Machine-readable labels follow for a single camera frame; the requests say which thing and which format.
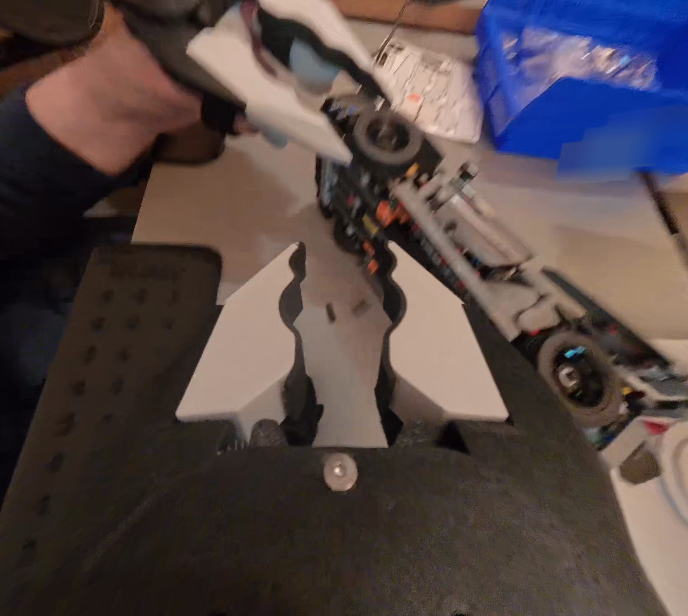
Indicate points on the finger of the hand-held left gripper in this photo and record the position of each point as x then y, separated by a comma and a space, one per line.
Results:
231, 57
317, 14

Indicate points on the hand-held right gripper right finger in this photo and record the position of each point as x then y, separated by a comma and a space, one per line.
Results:
446, 358

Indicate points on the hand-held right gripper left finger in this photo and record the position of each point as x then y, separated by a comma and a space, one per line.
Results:
242, 358

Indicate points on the partly built lego car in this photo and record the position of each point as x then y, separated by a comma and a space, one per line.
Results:
467, 250

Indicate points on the black lego wheel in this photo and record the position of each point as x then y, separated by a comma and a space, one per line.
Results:
387, 140

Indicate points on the person's left forearm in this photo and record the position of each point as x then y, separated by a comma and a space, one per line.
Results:
32, 181

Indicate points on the short black lego connector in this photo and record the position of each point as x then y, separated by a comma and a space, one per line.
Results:
330, 313

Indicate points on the person's left hand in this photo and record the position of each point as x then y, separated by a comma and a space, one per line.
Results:
107, 100

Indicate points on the black perforated office chair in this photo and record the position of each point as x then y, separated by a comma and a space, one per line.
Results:
134, 315

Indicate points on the white sticker sheet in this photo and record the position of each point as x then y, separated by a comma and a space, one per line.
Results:
441, 84

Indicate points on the blue plastic bin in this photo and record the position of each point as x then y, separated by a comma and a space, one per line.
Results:
516, 116

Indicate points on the clear plastic bags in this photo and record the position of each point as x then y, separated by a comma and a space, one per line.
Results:
580, 57

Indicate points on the white book stand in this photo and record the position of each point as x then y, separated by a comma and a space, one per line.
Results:
661, 546

